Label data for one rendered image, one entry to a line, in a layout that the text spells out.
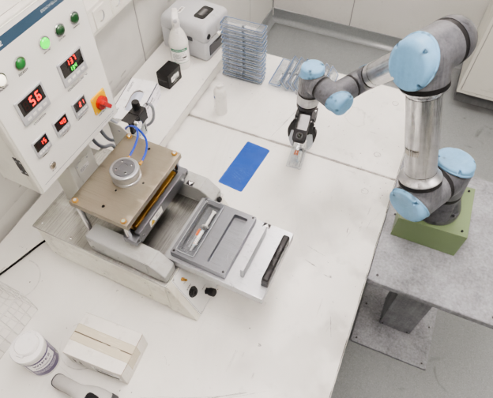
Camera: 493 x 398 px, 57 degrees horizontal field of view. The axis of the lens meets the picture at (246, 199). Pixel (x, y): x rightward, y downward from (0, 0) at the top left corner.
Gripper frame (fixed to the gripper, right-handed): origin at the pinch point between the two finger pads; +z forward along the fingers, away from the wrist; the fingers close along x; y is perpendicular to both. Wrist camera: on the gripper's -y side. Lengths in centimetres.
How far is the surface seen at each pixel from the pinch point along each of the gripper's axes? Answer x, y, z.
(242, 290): 0, -67, -16
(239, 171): 19.0, -13.2, 6.8
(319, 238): -15.6, -31.9, 6.5
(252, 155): 16.9, -4.3, 6.8
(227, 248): 8, -57, -17
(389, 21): -23, 188, 63
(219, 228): 12, -53, -18
